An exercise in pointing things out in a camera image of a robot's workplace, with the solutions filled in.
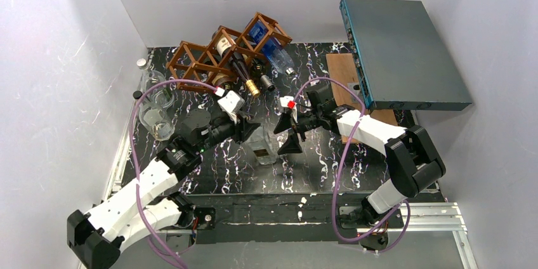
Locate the teal metal box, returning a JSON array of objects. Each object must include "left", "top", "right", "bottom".
[{"left": 339, "top": 0, "right": 473, "bottom": 111}]

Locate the clear bottle silver cap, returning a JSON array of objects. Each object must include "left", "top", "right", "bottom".
[{"left": 136, "top": 58, "right": 174, "bottom": 110}]

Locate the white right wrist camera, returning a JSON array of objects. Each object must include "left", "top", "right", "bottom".
[{"left": 278, "top": 96, "right": 298, "bottom": 122}]

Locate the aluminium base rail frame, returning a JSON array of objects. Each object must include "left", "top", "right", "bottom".
[{"left": 77, "top": 48, "right": 480, "bottom": 269}]

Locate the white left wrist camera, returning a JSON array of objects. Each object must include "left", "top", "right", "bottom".
[{"left": 214, "top": 87, "right": 245, "bottom": 124}]

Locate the grey metal bracket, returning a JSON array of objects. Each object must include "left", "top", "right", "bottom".
[{"left": 348, "top": 82, "right": 361, "bottom": 93}]

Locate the wooden board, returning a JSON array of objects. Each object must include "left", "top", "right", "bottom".
[{"left": 325, "top": 53, "right": 406, "bottom": 153}]

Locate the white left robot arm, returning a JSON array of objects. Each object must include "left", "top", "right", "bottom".
[{"left": 67, "top": 109, "right": 261, "bottom": 268}]

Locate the blue transparent bottle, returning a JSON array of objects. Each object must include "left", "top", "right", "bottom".
[{"left": 249, "top": 21, "right": 296, "bottom": 76}]

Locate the dark wine bottle gold cap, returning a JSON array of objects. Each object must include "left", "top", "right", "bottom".
[{"left": 215, "top": 36, "right": 261, "bottom": 98}]

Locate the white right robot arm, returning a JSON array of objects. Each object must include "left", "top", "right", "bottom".
[{"left": 273, "top": 86, "right": 446, "bottom": 222}]

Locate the brown wooden wine rack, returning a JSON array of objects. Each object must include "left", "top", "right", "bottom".
[{"left": 166, "top": 12, "right": 292, "bottom": 93}]

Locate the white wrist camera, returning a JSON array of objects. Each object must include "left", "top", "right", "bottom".
[
  {"left": 214, "top": 87, "right": 245, "bottom": 124},
  {"left": 278, "top": 96, "right": 298, "bottom": 122}
]

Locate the clear bottle white gold label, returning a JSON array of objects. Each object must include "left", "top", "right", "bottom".
[{"left": 138, "top": 97, "right": 174, "bottom": 141}]

